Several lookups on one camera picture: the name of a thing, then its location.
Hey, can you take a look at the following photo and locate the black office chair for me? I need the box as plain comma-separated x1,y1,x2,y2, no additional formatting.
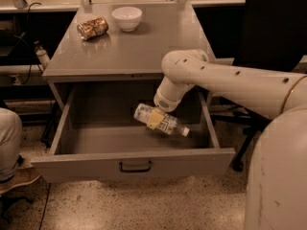
210,0,307,173

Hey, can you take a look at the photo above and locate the clear plastic water bottle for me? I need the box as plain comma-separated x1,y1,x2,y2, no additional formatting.
133,103,190,137

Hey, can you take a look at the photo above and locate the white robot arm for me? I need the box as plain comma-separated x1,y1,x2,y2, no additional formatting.
153,50,307,230

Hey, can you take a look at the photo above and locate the grey drawer cabinet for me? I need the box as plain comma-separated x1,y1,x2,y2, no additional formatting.
42,2,223,113

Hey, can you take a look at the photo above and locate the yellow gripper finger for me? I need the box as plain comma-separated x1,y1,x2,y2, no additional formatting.
147,107,166,129

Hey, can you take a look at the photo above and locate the open grey top drawer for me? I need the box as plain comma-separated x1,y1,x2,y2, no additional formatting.
31,81,235,182

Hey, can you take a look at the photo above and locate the crushed gold can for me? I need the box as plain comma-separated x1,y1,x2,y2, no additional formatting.
77,17,108,40

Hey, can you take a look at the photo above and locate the black drawer handle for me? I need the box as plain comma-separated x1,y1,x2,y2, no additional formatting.
119,161,152,173

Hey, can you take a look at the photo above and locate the brown shoe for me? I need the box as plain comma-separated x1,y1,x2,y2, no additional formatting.
0,167,40,195

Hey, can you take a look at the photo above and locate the small bottle beside cabinet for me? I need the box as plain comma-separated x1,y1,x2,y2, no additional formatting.
35,41,50,69

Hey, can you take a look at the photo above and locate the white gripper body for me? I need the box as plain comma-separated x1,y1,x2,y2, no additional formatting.
153,90,180,112

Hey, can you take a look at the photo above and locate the black cable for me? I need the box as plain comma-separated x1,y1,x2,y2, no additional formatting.
12,2,44,85

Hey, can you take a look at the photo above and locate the person's leg in beige trousers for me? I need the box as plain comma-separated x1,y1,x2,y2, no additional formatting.
0,108,22,181

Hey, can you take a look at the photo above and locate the white ceramic bowl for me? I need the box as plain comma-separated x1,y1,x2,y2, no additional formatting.
111,7,143,32

